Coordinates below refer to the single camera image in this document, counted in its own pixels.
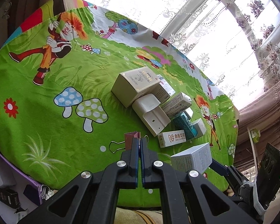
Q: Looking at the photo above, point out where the white box with text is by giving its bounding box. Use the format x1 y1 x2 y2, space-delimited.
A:
170 143 212 173

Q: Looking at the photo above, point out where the pink binder clip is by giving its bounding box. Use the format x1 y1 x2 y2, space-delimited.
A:
109 131 141 154

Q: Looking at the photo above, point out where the black barcode box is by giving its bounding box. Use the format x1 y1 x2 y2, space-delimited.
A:
0 188 21 209

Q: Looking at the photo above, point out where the striped beige cushion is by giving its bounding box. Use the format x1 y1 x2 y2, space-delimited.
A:
114 207 163 224

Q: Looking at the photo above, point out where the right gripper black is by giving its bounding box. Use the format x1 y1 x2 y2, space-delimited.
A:
210 143 280 223

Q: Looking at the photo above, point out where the dark blue small box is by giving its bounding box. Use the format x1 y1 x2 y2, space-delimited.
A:
23 184 40 206

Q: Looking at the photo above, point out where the purple white cardboard box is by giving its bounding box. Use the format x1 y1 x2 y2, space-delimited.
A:
0 153 43 223

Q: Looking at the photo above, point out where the white dental box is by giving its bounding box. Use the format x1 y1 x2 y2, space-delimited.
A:
158 130 187 148

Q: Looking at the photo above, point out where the small white square box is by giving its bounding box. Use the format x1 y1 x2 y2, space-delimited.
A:
192 118 207 138

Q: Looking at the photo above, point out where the teal patterned box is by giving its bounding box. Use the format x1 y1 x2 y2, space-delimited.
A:
171 112 198 141

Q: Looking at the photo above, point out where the white teal small box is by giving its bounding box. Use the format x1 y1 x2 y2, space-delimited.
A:
183 107 194 120

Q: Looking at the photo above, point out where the long white box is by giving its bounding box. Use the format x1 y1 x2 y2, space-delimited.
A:
0 157 16 188

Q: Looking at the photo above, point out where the white medicine box blue logo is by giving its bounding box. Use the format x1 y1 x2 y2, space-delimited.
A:
161 92 192 118

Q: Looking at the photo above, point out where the white plastic holder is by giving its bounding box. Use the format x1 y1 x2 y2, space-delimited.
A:
132 94 171 136

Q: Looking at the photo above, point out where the white pink blue box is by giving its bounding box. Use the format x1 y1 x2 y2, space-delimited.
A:
151 74 175 103

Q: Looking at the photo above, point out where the brown curtain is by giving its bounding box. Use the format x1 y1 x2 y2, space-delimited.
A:
234 81 280 171

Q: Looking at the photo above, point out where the green cartoon tablecloth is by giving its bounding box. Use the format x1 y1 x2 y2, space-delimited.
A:
0 0 238 189

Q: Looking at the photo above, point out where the large beige box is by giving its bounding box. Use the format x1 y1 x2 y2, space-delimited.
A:
111 66 160 108

